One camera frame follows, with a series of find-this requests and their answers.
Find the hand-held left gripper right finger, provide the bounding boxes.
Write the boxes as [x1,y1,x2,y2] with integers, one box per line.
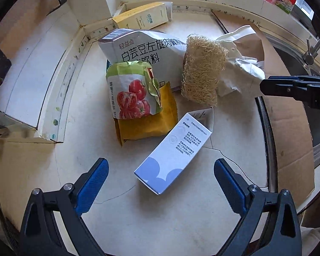
[214,158,303,256]

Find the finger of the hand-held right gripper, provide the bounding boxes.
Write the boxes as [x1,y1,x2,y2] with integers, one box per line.
[267,75,314,84]
[260,79,296,96]

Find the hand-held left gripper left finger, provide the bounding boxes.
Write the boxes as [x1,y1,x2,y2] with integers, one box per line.
[17,158,110,256]

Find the white and blue box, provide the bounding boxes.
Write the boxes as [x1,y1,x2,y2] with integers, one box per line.
[134,107,214,196]

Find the yellow snack packet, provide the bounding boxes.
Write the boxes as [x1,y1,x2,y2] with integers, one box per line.
[114,81,179,147]

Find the white pouch with Chinese text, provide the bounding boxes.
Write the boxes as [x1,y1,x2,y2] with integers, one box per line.
[98,28,188,91]

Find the metal faucet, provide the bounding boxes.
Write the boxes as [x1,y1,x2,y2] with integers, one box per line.
[303,39,320,66]

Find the crumpled white paper bag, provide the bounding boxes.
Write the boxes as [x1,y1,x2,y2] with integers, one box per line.
[216,25,266,98]

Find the cardboard sheet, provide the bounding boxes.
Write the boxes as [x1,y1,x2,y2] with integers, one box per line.
[211,9,315,208]

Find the black rubber strip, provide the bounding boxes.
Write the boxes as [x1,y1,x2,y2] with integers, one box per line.
[211,11,279,192]

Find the loofah sponge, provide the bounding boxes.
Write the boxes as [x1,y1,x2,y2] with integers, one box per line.
[181,34,228,107]

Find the tomato printed bag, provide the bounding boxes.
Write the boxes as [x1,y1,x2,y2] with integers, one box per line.
[106,61,163,120]

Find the yellow and white carton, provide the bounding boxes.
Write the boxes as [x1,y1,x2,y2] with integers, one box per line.
[112,2,174,30]

